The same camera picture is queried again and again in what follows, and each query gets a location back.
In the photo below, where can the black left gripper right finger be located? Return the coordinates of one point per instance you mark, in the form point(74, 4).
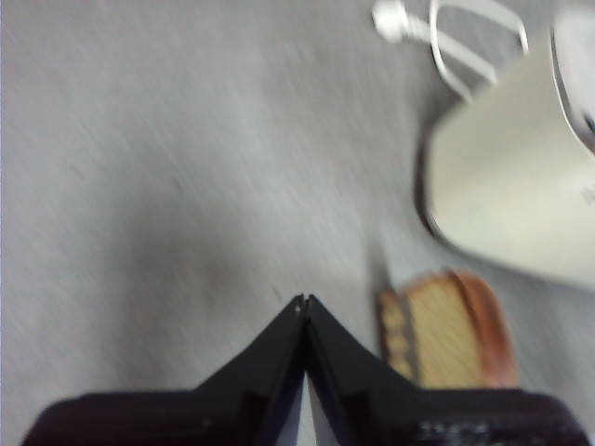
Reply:
point(372, 413)

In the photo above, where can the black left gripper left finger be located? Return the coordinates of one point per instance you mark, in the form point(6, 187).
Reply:
point(232, 409)

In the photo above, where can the brown-crusted bread slice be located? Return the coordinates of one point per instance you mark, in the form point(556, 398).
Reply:
point(446, 334)

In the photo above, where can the cream toaster with chrome top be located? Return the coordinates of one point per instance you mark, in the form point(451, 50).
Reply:
point(502, 186)

